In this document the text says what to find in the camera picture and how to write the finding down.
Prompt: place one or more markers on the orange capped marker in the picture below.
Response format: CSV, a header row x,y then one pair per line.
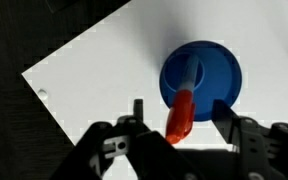
x,y
182,113

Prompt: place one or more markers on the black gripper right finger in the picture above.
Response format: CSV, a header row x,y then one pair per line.
x,y
250,140

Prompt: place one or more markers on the blue plastic cup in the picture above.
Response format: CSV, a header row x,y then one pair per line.
x,y
217,76

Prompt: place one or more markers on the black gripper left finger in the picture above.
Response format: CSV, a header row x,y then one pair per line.
x,y
150,150

